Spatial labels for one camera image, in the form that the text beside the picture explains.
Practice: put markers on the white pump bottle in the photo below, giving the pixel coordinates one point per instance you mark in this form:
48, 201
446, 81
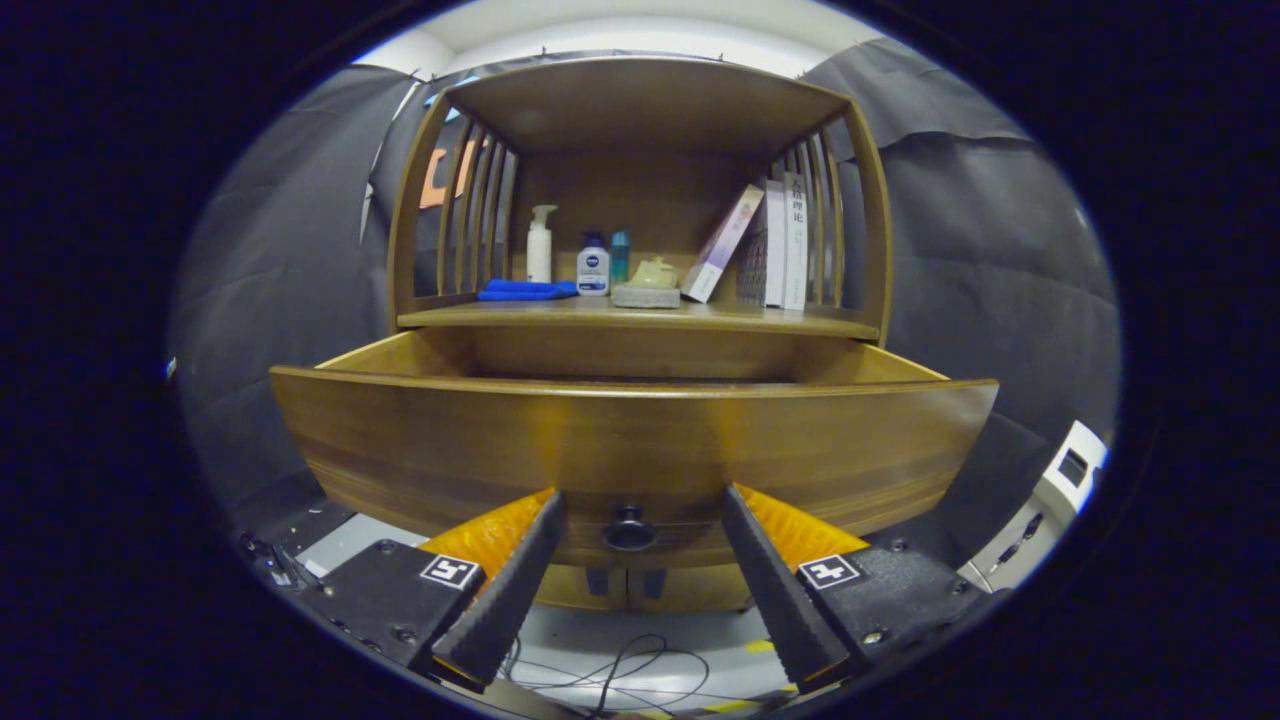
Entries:
540, 255

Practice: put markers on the cream lidded tea cup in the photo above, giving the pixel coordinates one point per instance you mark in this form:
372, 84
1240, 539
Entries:
656, 272

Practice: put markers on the white lotion bottle blue cap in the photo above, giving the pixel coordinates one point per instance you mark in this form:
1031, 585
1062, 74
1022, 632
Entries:
593, 272

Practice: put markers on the white book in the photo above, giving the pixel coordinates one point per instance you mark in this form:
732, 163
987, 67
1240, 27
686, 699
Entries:
796, 245
774, 250

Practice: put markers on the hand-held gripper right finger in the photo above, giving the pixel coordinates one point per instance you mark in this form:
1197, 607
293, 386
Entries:
785, 610

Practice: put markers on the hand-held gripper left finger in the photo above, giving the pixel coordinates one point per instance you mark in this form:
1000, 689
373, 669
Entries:
500, 610

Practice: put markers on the blue folded cloth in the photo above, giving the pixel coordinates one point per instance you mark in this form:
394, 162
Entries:
525, 290

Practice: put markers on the teal slim bottle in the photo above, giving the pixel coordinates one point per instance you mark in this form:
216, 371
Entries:
620, 260

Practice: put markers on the white device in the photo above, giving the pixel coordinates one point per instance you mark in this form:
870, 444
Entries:
1050, 500

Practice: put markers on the purple cover book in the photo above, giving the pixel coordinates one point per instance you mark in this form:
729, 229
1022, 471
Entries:
722, 245

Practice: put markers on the wooden drawer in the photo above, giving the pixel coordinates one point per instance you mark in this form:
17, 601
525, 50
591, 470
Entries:
640, 450

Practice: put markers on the dark patterned book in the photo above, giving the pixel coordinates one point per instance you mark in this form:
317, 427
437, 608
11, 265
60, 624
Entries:
752, 265

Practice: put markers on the wooden countertop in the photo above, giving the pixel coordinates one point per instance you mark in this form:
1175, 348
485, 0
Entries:
560, 315

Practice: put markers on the wooden cabinet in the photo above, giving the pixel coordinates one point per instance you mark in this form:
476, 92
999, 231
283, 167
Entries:
650, 110

